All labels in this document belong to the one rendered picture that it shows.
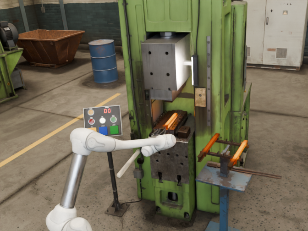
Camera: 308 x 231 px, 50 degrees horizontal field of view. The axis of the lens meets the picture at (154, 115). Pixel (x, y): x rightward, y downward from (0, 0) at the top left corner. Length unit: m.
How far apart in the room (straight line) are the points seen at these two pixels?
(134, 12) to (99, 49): 4.54
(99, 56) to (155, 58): 4.73
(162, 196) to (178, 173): 0.40
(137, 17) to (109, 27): 7.59
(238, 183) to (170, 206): 0.93
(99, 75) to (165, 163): 4.75
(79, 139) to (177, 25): 1.22
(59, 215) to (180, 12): 1.77
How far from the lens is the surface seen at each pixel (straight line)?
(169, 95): 2.81
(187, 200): 3.26
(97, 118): 3.03
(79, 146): 2.27
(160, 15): 2.82
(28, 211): 3.98
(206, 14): 2.70
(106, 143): 2.17
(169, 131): 2.96
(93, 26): 10.84
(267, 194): 3.85
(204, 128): 3.01
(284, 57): 7.93
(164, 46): 2.70
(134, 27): 2.92
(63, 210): 2.37
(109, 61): 7.47
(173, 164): 3.05
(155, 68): 2.77
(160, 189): 3.29
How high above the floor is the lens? 2.33
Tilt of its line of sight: 24 degrees down
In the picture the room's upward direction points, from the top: 5 degrees counter-clockwise
